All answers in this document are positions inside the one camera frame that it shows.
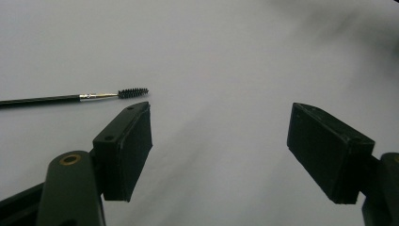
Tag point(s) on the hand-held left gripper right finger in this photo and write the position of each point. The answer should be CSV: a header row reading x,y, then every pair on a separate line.
x,y
326,150

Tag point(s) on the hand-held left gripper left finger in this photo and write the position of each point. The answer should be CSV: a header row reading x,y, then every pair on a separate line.
x,y
125,147

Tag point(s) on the black pen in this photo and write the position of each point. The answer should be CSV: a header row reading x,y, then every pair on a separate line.
x,y
47,100

